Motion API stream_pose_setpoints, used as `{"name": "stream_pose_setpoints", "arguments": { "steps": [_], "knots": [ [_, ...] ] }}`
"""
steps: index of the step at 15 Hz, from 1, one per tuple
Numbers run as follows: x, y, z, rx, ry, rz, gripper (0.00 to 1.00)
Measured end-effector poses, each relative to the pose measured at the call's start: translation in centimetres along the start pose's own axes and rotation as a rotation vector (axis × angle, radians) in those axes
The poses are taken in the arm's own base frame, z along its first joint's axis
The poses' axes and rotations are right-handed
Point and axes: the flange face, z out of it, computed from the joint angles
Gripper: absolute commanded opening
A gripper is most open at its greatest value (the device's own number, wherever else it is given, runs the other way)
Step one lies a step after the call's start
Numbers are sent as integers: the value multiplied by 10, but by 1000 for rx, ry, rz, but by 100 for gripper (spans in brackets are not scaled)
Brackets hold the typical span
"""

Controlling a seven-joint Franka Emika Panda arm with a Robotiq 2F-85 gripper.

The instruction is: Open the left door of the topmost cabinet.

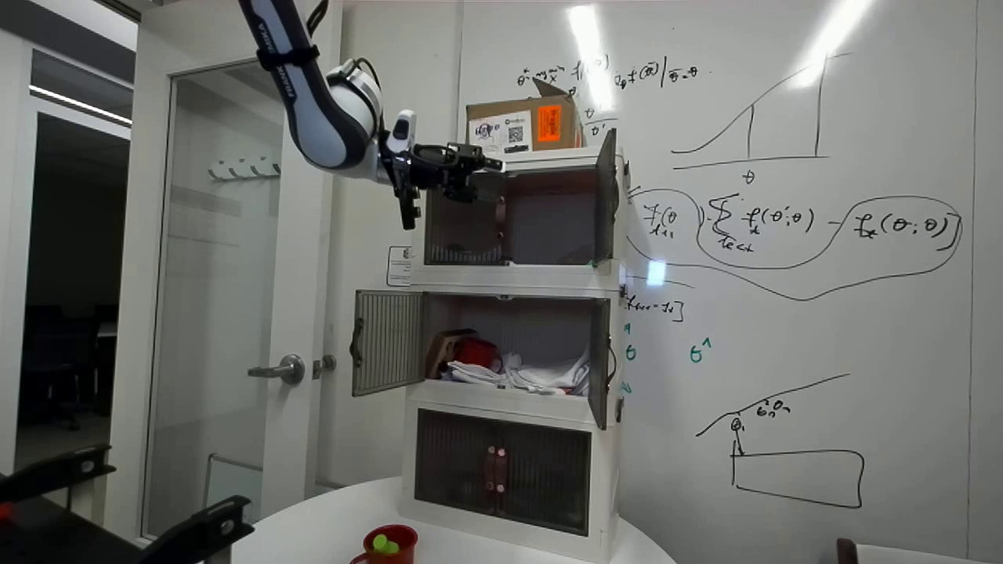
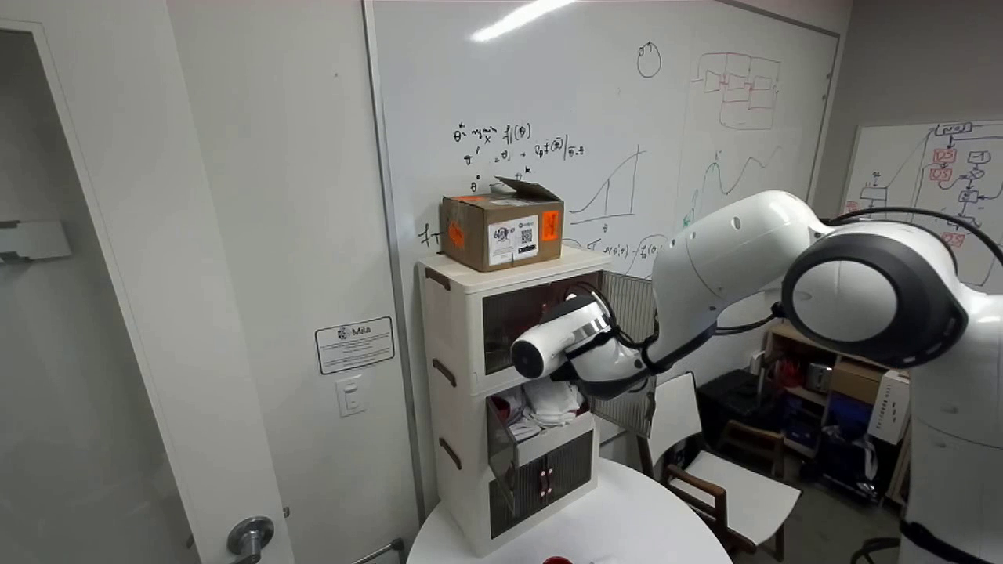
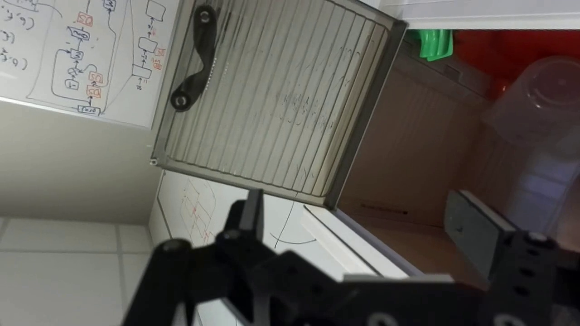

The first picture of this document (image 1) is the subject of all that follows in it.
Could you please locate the tinted ribbed cabinet door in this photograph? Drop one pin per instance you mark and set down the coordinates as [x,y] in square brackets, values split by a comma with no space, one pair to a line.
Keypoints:
[551,481]
[455,470]
[599,364]
[459,222]
[605,199]
[390,347]

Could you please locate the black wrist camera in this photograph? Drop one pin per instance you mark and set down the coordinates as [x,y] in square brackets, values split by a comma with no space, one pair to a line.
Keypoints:
[409,205]

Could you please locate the red bowl on table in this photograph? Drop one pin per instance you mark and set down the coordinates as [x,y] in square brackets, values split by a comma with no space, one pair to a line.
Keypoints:
[402,550]

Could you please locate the large wall whiteboard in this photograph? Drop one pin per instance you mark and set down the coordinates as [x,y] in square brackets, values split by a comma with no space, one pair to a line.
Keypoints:
[784,347]

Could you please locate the white frosted glass room door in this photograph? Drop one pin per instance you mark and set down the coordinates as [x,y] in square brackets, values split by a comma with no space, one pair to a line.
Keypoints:
[219,313]

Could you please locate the black chair armrest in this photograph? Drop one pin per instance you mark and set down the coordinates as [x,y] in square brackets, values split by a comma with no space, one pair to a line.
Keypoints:
[50,470]
[198,528]

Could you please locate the yellow green ball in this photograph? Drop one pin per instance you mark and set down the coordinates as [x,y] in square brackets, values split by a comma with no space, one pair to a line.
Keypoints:
[388,543]

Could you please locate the brown cardboard box with labels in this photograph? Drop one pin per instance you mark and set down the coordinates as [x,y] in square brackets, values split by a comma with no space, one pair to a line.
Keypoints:
[522,126]

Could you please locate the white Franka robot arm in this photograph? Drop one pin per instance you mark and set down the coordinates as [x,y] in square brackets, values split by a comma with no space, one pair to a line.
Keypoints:
[323,114]

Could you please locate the white paper wall sign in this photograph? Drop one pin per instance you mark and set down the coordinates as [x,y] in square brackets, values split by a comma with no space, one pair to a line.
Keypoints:
[402,267]

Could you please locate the white coat hook rack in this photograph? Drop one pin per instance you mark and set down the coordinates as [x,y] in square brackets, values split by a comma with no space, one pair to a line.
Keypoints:
[247,168]

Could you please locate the red bag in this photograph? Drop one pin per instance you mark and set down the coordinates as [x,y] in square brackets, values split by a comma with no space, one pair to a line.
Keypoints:
[470,350]

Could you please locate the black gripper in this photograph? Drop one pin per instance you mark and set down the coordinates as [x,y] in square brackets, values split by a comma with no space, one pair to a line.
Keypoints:
[442,171]

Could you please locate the white plastic bags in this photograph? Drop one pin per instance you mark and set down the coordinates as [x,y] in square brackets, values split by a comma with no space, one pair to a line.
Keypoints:
[533,378]

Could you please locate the white stacked plastic cabinet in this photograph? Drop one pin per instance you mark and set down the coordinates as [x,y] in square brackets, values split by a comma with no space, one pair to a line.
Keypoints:
[511,279]

